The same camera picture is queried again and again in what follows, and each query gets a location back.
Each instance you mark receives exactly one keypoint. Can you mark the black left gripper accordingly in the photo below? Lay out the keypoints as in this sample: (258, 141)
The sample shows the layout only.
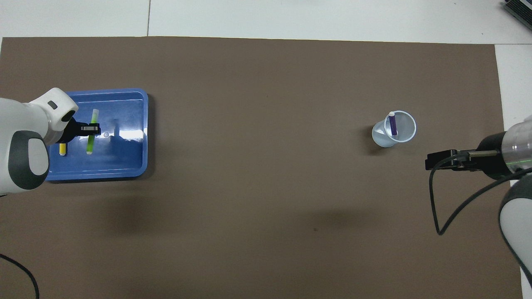
(75, 129)

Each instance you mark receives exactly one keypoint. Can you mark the green pen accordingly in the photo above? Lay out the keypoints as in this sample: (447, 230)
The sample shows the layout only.
(89, 145)

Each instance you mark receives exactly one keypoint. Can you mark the yellow pen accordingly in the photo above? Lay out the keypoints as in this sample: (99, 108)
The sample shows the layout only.
(62, 150)

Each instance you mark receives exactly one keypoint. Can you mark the brown table mat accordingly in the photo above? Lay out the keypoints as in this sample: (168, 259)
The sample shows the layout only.
(266, 174)

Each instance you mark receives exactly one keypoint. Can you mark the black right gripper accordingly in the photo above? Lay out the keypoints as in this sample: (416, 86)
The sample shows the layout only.
(490, 162)

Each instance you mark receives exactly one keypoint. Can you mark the translucent plastic cup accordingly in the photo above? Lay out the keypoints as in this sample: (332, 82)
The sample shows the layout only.
(380, 137)

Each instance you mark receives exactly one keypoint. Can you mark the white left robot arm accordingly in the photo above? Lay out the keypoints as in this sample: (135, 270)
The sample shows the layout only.
(25, 137)

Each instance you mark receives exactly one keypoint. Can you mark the blue plastic tray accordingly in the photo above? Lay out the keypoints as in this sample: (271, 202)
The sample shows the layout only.
(120, 162)

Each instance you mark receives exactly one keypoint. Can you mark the grey ribbed device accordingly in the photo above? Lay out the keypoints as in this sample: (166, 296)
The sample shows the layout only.
(520, 9)

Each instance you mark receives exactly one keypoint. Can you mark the purple pen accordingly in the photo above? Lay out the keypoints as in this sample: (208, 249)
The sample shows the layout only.
(393, 124)

